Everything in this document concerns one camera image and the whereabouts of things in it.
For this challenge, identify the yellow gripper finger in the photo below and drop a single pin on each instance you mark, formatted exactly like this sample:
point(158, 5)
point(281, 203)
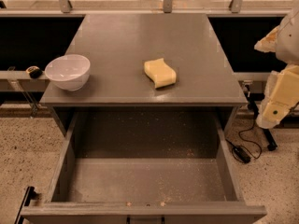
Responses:
point(268, 43)
point(281, 94)

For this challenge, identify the black yellow tape measure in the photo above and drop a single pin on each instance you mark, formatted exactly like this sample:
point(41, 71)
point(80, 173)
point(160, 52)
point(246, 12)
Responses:
point(34, 72)

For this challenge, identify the metal railing frame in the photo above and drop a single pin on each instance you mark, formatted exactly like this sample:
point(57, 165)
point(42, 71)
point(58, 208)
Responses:
point(149, 0)

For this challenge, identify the white bowl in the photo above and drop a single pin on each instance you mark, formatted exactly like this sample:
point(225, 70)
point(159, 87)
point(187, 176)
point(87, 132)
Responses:
point(69, 72)

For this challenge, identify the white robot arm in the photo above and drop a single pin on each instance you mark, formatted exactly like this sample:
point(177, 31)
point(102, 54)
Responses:
point(287, 44)

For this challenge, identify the black stand leg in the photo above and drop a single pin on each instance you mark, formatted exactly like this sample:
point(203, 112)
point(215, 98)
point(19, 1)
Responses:
point(272, 145)

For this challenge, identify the yellow sponge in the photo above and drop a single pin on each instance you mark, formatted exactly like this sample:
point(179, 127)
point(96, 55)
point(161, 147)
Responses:
point(160, 73)

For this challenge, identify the black power adapter with cable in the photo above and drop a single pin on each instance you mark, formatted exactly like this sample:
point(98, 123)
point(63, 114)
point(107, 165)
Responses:
point(242, 153)

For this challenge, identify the grey cabinet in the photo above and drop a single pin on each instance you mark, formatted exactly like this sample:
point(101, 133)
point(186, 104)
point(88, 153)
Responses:
point(117, 46)

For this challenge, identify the open grey top drawer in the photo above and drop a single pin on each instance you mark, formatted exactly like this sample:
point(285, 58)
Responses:
point(143, 167)

